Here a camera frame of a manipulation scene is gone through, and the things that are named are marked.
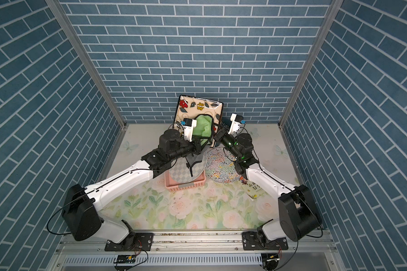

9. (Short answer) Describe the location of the pink plastic basket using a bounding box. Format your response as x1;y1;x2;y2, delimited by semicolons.
164;171;206;192

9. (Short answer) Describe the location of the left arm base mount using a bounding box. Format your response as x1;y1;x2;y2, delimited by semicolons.
104;232;154;252

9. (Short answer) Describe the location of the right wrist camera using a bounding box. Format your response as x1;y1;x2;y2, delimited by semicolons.
228;114;245;135

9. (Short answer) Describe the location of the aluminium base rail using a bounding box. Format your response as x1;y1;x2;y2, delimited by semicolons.
47;230;345;271

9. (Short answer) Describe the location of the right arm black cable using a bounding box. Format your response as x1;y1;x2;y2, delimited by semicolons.
284;189;324;239

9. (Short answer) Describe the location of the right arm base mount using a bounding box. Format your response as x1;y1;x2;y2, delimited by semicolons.
242;219;288;251

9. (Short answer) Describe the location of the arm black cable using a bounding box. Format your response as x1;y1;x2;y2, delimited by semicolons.
284;189;324;239
46;199;75;236

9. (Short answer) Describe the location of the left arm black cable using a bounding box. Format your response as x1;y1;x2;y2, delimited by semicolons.
46;199;75;236

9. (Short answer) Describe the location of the green microfiber cloth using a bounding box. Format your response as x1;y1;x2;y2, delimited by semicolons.
192;115;213;140

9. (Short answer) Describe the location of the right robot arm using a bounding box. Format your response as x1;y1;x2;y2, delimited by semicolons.
214;126;322;243

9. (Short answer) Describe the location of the colourful picture book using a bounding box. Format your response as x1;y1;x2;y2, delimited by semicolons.
240;176;266;200

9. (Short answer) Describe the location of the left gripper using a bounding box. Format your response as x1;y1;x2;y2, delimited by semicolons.
166;135;210;162

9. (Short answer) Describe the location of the aluminium corner post right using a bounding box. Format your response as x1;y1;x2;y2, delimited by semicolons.
279;0;345;128

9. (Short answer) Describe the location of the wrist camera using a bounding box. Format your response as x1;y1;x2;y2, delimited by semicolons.
228;114;245;135
180;118;197;142

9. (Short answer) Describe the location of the round colourful squiggle plate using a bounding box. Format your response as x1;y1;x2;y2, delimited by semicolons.
205;147;241;184

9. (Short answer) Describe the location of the aluminium corner post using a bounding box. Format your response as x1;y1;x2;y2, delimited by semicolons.
279;0;345;128
45;0;128;130

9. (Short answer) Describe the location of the square flower plate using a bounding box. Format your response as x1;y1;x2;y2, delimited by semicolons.
172;94;225;149

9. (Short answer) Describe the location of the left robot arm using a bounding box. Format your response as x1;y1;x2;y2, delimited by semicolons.
62;129;211;246

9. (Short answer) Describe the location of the green circuit board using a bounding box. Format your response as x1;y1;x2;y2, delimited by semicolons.
114;255;136;265

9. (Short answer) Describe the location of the aluminium corner post left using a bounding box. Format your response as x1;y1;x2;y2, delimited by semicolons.
45;0;128;130

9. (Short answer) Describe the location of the floral table mat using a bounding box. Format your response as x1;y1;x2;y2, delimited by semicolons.
101;124;299;230

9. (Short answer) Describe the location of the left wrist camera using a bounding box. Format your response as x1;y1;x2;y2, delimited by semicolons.
180;118;197;142

